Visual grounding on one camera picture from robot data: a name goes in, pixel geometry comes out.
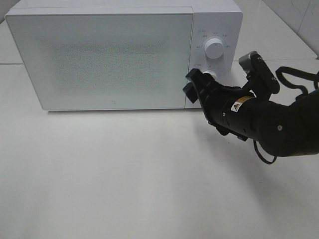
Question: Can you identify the white microwave oven body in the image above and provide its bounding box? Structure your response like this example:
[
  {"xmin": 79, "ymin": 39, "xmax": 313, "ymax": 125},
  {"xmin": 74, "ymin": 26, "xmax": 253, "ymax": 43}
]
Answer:
[{"xmin": 5, "ymin": 0, "xmax": 243, "ymax": 109}]

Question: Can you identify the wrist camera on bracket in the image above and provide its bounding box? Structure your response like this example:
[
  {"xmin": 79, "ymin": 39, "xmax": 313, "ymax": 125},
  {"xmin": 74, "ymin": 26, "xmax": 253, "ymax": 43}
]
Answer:
[{"xmin": 239, "ymin": 51, "xmax": 280, "ymax": 100}]

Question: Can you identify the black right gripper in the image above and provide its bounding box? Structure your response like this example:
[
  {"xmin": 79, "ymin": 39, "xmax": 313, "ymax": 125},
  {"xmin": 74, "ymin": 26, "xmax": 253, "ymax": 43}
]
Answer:
[{"xmin": 182, "ymin": 68, "xmax": 248, "ymax": 141}]

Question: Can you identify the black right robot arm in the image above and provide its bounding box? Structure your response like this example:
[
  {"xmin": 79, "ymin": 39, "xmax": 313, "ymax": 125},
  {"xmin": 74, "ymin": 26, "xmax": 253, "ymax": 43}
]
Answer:
[{"xmin": 183, "ymin": 69, "xmax": 319, "ymax": 157}]

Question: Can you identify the white round knob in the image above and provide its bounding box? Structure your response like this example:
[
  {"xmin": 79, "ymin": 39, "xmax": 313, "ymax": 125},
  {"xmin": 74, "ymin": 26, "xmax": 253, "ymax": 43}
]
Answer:
[
  {"xmin": 204, "ymin": 37, "xmax": 224, "ymax": 59},
  {"xmin": 203, "ymin": 70, "xmax": 218, "ymax": 79}
]

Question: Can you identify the white microwave door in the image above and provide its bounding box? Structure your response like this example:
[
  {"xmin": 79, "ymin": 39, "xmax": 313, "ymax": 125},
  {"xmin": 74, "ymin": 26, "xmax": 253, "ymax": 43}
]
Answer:
[{"xmin": 6, "ymin": 13, "xmax": 193, "ymax": 111}]

